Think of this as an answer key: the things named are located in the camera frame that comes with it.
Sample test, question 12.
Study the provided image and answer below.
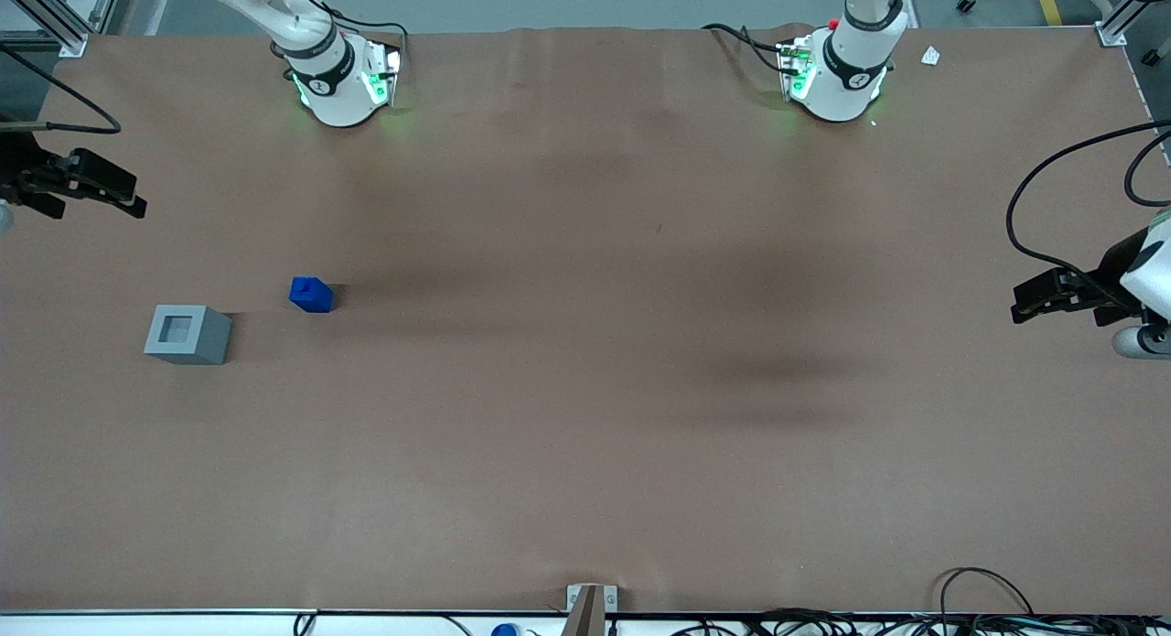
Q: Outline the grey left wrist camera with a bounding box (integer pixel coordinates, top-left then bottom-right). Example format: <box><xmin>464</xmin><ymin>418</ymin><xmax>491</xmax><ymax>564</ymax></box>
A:
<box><xmin>1112</xmin><ymin>323</ymin><xmax>1171</xmax><ymax>361</ymax></box>

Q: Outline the long black left wrist cable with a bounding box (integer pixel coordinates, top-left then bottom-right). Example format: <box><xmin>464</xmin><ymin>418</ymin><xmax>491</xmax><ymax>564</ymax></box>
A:
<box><xmin>1005</xmin><ymin>120</ymin><xmax>1171</xmax><ymax>298</ymax></box>

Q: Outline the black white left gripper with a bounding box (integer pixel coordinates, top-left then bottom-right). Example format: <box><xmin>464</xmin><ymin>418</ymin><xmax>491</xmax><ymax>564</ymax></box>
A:
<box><xmin>1011</xmin><ymin>226</ymin><xmax>1171</xmax><ymax>329</ymax></box>

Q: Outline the black right arm base cable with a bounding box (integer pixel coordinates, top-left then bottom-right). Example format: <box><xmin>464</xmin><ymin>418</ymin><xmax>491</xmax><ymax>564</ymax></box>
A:
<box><xmin>271</xmin><ymin>0</ymin><xmax>410</xmax><ymax>62</ymax></box>

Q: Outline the metal table edge bracket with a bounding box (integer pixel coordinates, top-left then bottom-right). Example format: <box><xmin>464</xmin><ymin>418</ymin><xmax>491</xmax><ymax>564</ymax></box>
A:
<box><xmin>565</xmin><ymin>583</ymin><xmax>619</xmax><ymax>636</ymax></box>

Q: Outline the brown paper table cover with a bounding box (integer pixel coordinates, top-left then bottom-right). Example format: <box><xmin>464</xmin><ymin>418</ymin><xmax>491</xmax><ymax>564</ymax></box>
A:
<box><xmin>0</xmin><ymin>23</ymin><xmax>1171</xmax><ymax>616</ymax></box>

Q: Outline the black left arm base cable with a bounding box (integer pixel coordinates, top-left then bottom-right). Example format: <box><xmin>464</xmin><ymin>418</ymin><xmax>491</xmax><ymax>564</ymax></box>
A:
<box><xmin>701</xmin><ymin>23</ymin><xmax>791</xmax><ymax>75</ymax></box>

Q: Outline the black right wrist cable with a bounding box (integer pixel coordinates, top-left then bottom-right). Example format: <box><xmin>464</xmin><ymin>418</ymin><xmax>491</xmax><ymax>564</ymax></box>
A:
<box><xmin>0</xmin><ymin>45</ymin><xmax>123</xmax><ymax>135</ymax></box>

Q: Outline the gray square base block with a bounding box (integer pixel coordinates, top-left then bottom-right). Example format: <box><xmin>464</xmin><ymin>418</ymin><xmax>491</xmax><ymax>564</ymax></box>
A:
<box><xmin>144</xmin><ymin>304</ymin><xmax>232</xmax><ymax>366</ymax></box>

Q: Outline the black cable bundle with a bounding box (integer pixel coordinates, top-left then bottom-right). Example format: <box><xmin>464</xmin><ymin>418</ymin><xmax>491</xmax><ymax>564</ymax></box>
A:
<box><xmin>668</xmin><ymin>607</ymin><xmax>1171</xmax><ymax>636</ymax></box>

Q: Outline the aluminium frame post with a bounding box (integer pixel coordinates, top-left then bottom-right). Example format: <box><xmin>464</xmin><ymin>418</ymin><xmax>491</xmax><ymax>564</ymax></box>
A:
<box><xmin>1095</xmin><ymin>0</ymin><xmax>1171</xmax><ymax>49</ymax></box>
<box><xmin>0</xmin><ymin>0</ymin><xmax>90</xmax><ymax>59</ymax></box>

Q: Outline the black arm base cable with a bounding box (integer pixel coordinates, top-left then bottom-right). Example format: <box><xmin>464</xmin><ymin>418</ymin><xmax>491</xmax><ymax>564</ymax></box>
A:
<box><xmin>271</xmin><ymin>0</ymin><xmax>410</xmax><ymax>62</ymax></box>
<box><xmin>701</xmin><ymin>23</ymin><xmax>791</xmax><ymax>75</ymax></box>

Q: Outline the black looped table cable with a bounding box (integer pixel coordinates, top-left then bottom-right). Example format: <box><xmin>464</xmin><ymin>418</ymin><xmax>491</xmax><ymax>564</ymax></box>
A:
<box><xmin>932</xmin><ymin>567</ymin><xmax>1037</xmax><ymax>619</ymax></box>

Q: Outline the blue plastic part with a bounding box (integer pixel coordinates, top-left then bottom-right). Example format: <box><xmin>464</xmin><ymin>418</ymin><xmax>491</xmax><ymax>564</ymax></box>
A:
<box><xmin>289</xmin><ymin>276</ymin><xmax>335</xmax><ymax>314</ymax></box>

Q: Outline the short black looped wrist cable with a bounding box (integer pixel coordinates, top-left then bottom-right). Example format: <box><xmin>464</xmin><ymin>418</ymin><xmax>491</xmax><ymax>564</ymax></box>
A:
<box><xmin>1123</xmin><ymin>129</ymin><xmax>1171</xmax><ymax>208</ymax></box>

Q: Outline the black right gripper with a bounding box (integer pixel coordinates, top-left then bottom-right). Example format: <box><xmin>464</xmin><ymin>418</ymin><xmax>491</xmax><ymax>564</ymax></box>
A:
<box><xmin>0</xmin><ymin>128</ymin><xmax>148</xmax><ymax>221</ymax></box>

